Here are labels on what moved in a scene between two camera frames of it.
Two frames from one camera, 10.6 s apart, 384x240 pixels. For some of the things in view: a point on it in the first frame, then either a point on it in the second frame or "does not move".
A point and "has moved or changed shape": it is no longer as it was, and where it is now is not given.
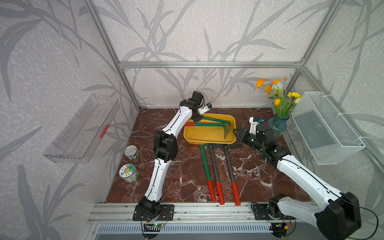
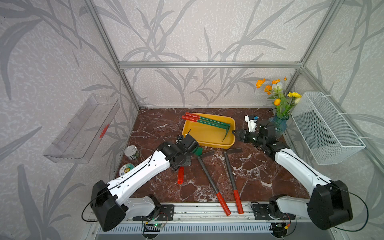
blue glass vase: [278, 123] does not move
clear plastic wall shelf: [79, 140] does not move
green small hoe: [207, 124] has moved or changed shape
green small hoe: [210, 181] to [197, 151]
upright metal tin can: [132, 152] does not move
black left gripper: [198, 119] to [189, 162]
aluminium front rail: [194, 213] does not move
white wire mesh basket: [329, 139] does not move
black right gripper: [242, 134] does not move
